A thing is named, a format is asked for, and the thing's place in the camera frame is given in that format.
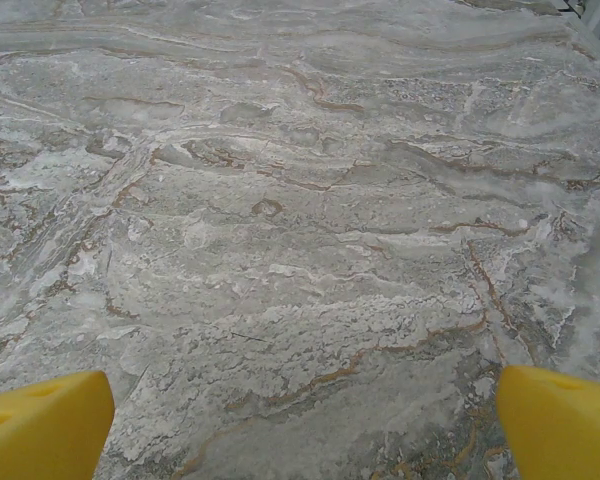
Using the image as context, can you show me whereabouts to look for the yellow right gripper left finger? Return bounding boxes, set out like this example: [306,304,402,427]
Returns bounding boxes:
[0,370,117,480]

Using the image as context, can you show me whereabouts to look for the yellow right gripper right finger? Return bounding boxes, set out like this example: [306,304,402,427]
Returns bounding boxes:
[495,364,600,480]

